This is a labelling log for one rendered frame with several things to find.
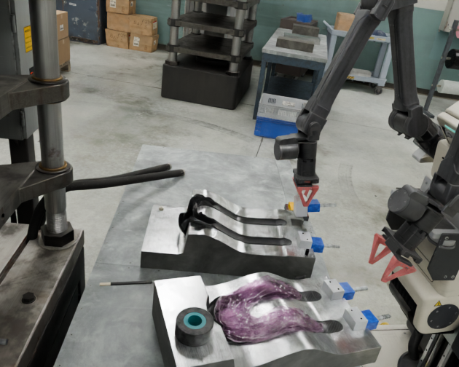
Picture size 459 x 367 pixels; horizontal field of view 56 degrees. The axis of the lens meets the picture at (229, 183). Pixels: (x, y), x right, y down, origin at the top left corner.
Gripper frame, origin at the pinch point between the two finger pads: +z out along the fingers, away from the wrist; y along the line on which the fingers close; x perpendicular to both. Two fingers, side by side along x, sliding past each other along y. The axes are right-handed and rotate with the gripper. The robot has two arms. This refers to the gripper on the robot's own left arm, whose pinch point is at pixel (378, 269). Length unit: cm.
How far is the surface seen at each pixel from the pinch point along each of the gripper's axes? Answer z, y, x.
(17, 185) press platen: 34, -28, -82
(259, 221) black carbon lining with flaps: 18.7, -38.3, -13.2
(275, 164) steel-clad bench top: 16, -100, 10
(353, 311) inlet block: 12.0, 2.4, 0.8
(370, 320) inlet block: 11.4, 4.2, 5.0
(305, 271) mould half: 18.0, -18.1, -2.1
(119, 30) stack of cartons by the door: 107, -709, -65
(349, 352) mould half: 16.5, 12.5, -2.3
